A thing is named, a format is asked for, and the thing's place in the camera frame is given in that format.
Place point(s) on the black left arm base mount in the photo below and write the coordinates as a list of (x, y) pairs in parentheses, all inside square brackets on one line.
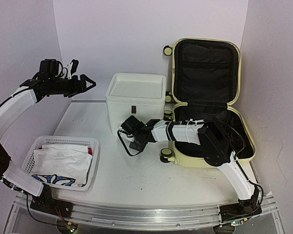
[(45, 203)]

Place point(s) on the white perforated plastic basket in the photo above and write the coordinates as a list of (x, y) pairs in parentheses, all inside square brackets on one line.
[(92, 143)]

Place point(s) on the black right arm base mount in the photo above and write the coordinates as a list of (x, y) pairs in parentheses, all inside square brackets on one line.
[(239, 211)]

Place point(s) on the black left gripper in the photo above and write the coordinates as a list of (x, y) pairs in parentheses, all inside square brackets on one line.
[(77, 88)]

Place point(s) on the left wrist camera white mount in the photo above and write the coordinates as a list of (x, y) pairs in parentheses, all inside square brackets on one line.
[(71, 68)]

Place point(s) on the red printed t-shirt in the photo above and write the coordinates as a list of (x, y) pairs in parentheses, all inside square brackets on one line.
[(90, 151)]

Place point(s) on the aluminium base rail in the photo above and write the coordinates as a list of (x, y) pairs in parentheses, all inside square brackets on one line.
[(167, 218)]

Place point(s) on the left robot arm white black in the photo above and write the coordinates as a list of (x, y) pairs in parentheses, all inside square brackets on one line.
[(52, 79)]

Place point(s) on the white blue-print t-shirt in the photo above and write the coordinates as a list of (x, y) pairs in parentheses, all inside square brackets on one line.
[(62, 164)]

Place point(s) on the white three-drawer storage cabinet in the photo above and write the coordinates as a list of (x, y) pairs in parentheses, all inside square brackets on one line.
[(141, 95)]

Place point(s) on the pale yellow hard-shell suitcase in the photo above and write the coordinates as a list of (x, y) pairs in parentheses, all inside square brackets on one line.
[(206, 83)]

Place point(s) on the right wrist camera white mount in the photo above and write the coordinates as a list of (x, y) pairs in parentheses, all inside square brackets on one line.
[(124, 136)]

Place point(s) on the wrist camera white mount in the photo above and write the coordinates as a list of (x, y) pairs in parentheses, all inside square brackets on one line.
[(124, 136), (71, 68)]

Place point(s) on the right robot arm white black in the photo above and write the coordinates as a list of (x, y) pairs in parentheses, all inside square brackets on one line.
[(214, 141)]

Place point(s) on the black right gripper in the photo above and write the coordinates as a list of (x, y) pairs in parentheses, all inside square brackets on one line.
[(139, 147)]

